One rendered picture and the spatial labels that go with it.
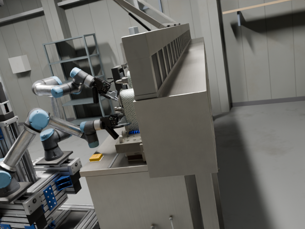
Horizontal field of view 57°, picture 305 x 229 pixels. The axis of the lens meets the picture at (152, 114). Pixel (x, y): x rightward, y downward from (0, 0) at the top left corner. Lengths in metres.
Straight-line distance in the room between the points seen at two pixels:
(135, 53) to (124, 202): 1.18
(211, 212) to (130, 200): 0.78
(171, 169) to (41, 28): 6.03
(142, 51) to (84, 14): 5.28
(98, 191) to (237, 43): 4.03
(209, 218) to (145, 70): 0.65
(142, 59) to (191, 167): 0.42
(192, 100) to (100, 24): 5.17
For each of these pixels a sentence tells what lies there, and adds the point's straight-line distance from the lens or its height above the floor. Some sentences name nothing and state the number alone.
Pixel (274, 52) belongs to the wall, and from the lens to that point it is 5.35.
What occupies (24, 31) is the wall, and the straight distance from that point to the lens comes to 7.13.
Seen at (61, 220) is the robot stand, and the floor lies 0.23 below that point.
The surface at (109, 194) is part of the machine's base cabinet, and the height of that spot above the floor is 0.72.
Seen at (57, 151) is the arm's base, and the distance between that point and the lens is 2.45.
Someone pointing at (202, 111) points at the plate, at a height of 1.37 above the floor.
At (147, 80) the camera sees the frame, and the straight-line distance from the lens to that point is 0.95.
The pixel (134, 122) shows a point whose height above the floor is 1.10.
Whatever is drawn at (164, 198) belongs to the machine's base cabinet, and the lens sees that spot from 1.83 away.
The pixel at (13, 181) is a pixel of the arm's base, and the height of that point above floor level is 0.88.
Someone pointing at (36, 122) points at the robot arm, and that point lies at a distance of 1.88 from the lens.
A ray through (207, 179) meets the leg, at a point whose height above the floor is 1.07.
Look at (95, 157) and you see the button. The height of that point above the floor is 0.92.
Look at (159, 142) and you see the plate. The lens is 1.00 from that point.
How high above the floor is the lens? 1.66
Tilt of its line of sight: 16 degrees down
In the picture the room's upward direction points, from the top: 11 degrees counter-clockwise
